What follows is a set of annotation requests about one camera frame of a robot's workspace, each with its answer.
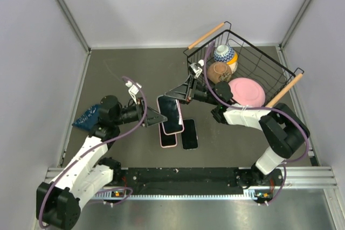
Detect teal-edged black smartphone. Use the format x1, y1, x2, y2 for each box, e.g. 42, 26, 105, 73
157, 96, 184, 134

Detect clear phone case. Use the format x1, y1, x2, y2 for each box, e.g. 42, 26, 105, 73
181, 119, 199, 150

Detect blue cloth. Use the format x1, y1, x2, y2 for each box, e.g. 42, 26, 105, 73
72, 104, 100, 131

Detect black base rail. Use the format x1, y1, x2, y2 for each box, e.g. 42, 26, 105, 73
111, 168, 283, 187

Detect blue patterned bowl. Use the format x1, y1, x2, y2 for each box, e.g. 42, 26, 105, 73
213, 45, 236, 63

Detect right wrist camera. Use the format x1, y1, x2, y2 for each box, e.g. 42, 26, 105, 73
188, 60, 204, 79

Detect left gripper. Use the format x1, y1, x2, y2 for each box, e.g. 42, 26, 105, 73
114, 96, 167, 127

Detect purple cable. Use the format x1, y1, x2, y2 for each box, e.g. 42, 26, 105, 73
38, 76, 148, 228
203, 40, 311, 206

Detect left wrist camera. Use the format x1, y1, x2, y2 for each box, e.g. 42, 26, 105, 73
125, 81, 142, 101

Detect pink phone case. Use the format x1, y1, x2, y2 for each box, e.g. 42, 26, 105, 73
158, 122, 178, 149

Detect grey slotted cable duct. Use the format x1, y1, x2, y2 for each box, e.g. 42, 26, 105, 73
91, 189, 258, 201

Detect pink plate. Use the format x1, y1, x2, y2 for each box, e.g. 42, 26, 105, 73
229, 78, 266, 107

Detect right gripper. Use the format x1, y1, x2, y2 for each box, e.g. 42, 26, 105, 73
164, 75, 220, 106

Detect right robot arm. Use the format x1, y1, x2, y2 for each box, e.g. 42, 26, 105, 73
165, 75, 310, 185

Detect black wire basket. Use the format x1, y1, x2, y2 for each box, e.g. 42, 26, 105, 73
183, 21, 304, 107

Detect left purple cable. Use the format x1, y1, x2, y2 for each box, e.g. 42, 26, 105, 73
38, 76, 148, 228

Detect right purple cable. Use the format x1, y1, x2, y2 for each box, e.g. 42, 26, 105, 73
203, 40, 311, 206

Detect yellow white cup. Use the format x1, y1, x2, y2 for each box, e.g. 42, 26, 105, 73
227, 52, 238, 74

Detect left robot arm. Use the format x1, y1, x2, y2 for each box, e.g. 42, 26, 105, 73
36, 95, 167, 229

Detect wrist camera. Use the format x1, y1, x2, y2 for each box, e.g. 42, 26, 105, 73
125, 81, 142, 101
188, 60, 204, 79

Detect brown ceramic bowl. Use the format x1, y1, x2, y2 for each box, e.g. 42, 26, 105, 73
206, 62, 232, 84

